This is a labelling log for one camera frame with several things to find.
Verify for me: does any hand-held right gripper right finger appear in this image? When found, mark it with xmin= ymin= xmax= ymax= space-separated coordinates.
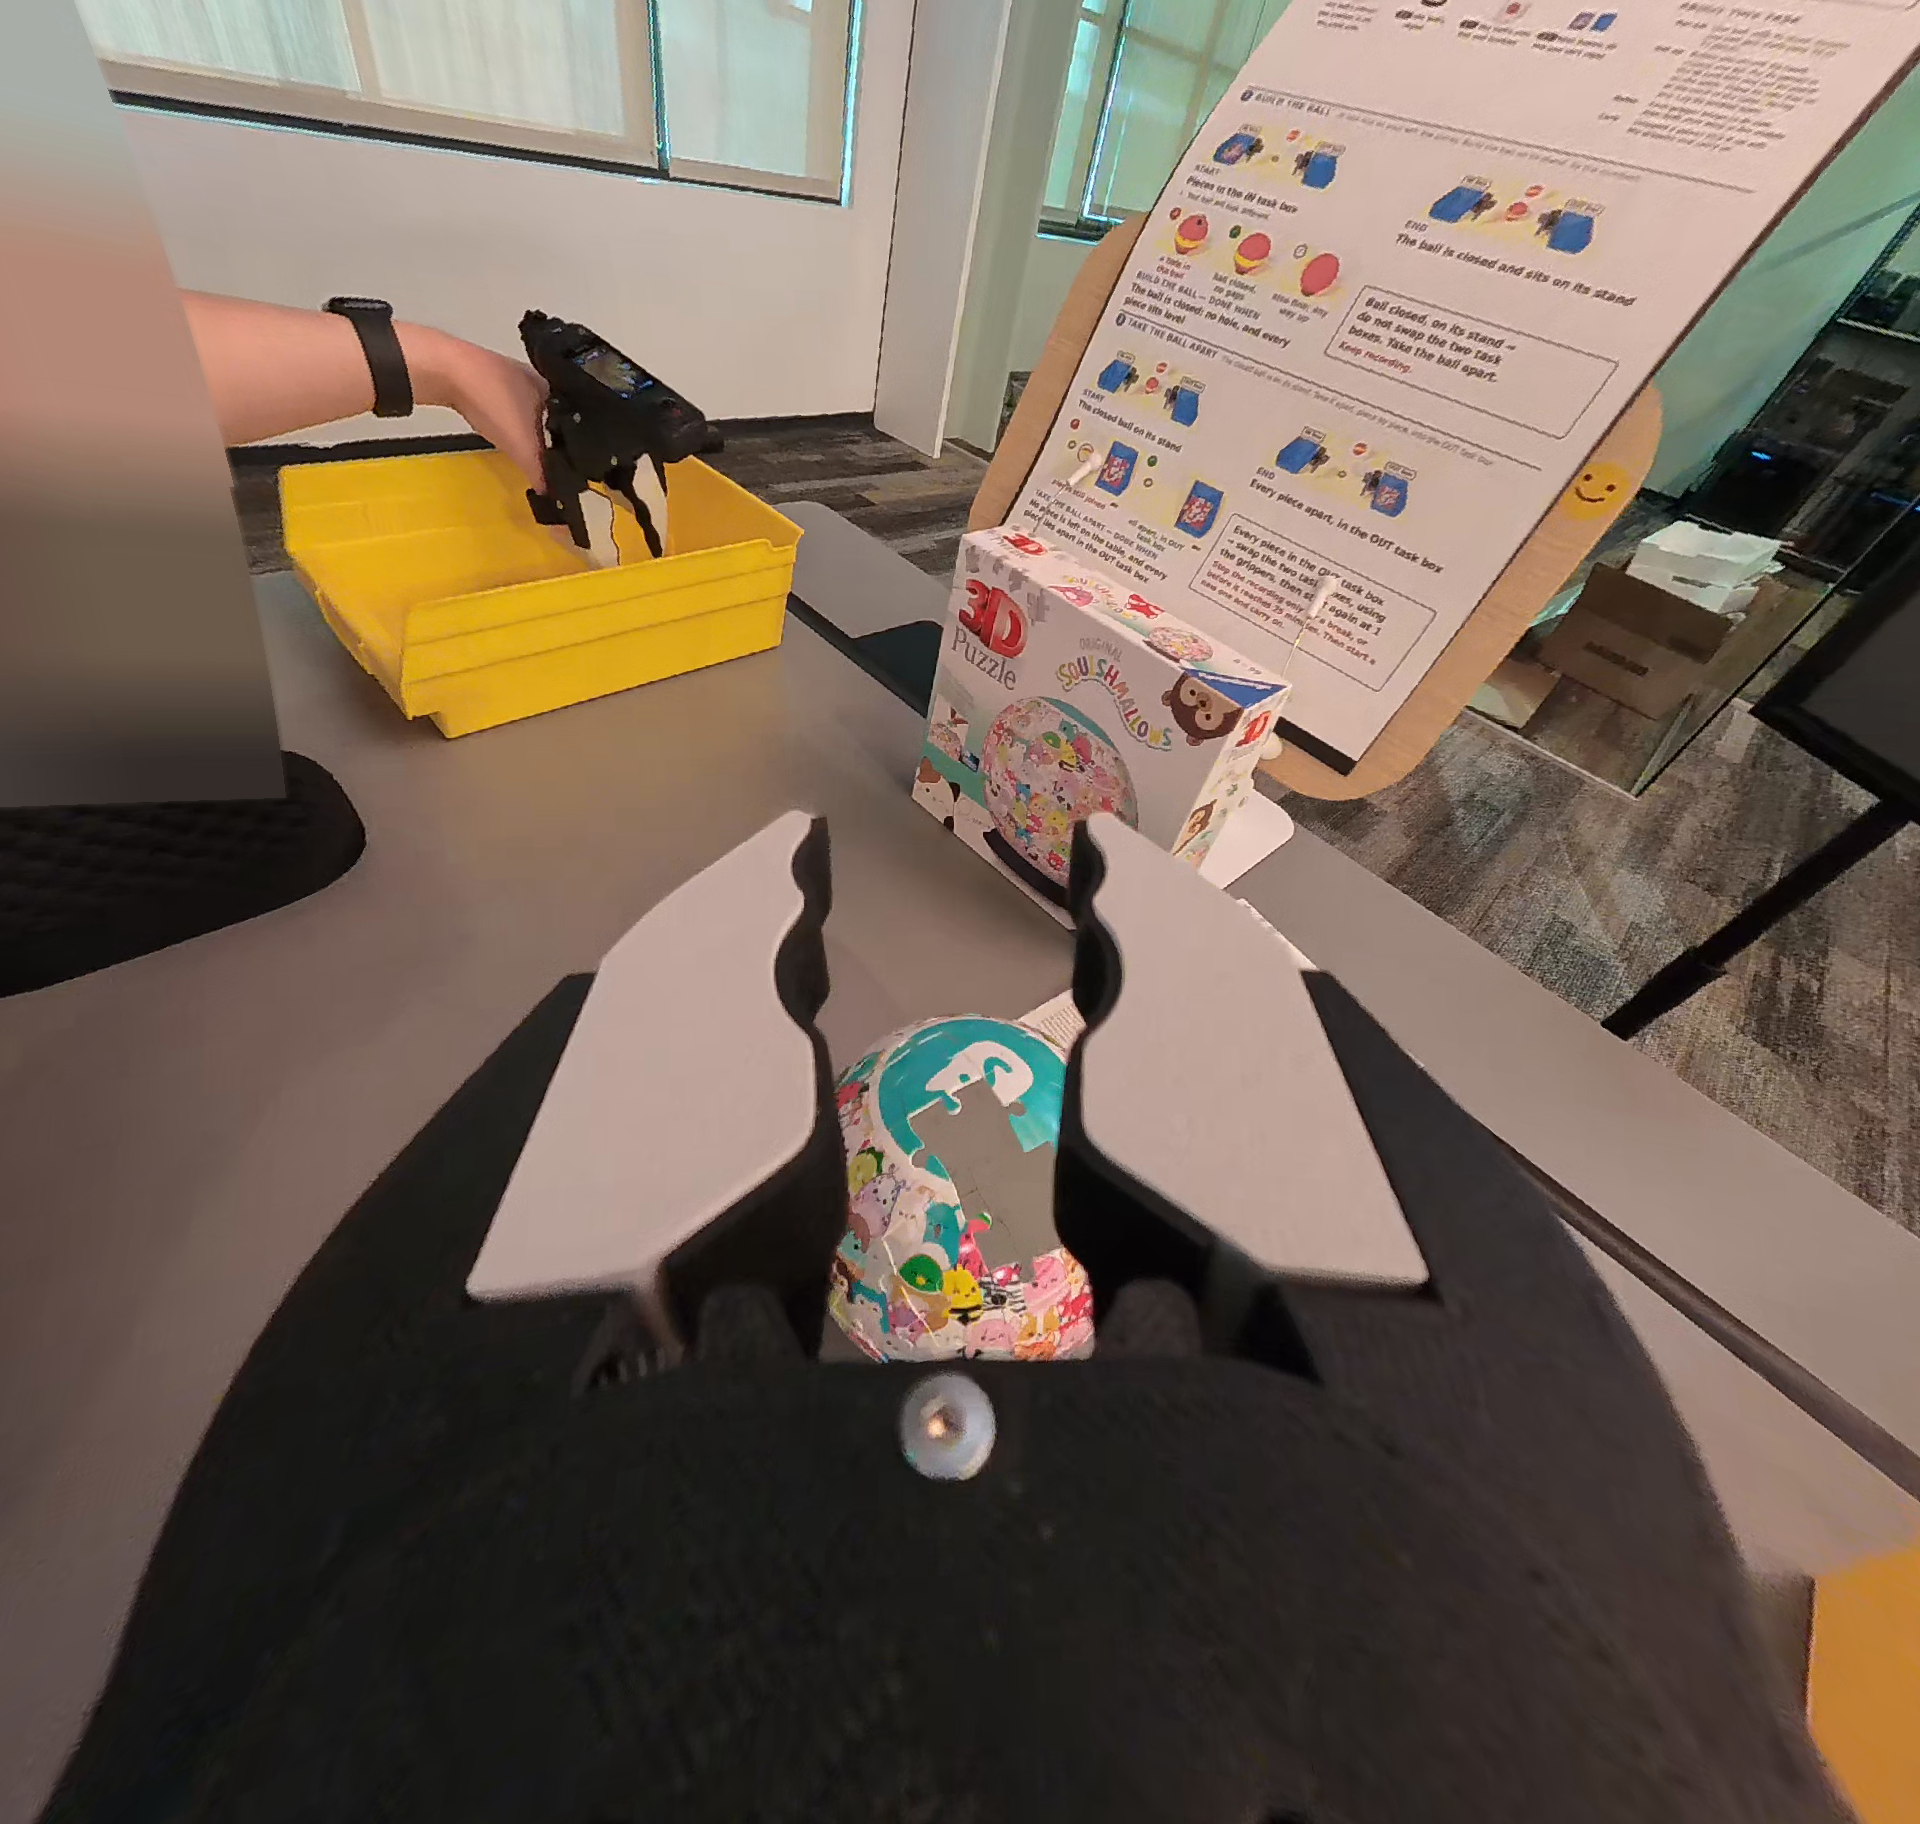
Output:
xmin=1054 ymin=813 xmax=1428 ymax=1297

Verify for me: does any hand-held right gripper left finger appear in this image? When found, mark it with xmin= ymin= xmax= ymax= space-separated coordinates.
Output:
xmin=464 ymin=808 xmax=844 ymax=1304

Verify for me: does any yellow plastic bin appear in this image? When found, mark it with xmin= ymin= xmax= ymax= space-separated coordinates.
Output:
xmin=276 ymin=444 xmax=805 ymax=742
xmin=1807 ymin=1538 xmax=1920 ymax=1824

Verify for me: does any colourful puzzle ball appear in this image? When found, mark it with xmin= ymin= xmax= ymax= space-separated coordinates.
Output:
xmin=825 ymin=1013 xmax=1104 ymax=1364

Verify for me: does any person's left forearm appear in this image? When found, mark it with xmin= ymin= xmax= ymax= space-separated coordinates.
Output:
xmin=180 ymin=291 xmax=480 ymax=453

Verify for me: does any puzzle ball cardboard box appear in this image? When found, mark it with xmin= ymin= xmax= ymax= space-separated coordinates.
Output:
xmin=911 ymin=526 xmax=1294 ymax=909

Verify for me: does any person's left hand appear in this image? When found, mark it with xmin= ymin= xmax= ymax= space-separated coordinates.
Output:
xmin=464 ymin=353 xmax=555 ymax=502

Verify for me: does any black wristwatch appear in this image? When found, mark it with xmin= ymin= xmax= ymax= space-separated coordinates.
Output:
xmin=322 ymin=296 xmax=419 ymax=421

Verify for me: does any white board base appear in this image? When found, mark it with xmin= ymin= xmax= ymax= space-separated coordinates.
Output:
xmin=1185 ymin=781 xmax=1299 ymax=893

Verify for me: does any window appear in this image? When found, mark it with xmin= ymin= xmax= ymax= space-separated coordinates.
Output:
xmin=1035 ymin=0 xmax=1352 ymax=243
xmin=30 ymin=0 xmax=871 ymax=206

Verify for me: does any black mesh pad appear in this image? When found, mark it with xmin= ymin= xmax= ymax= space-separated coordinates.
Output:
xmin=0 ymin=751 xmax=369 ymax=1002

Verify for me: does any brown cardboard box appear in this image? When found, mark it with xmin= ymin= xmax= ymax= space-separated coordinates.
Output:
xmin=1536 ymin=560 xmax=1794 ymax=723

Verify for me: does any white box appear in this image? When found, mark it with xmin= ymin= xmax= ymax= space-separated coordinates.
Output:
xmin=1624 ymin=518 xmax=1786 ymax=594

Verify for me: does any instruction board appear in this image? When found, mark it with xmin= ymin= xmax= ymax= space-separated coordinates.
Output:
xmin=966 ymin=0 xmax=1920 ymax=805

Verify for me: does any black stand frame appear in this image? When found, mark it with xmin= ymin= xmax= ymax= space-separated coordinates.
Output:
xmin=1603 ymin=564 xmax=1920 ymax=1040

